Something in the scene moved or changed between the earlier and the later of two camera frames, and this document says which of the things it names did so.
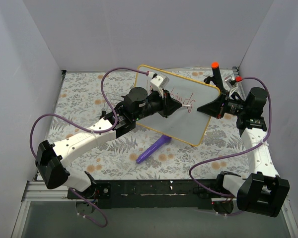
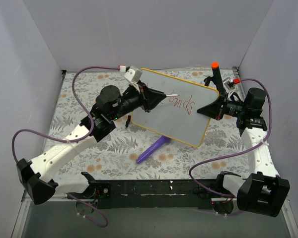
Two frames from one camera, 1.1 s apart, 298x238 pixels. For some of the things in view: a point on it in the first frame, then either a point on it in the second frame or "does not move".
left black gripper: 167,103 -> 144,96
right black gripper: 221,106 does not move
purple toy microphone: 153,148 does not move
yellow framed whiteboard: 187,124 does not move
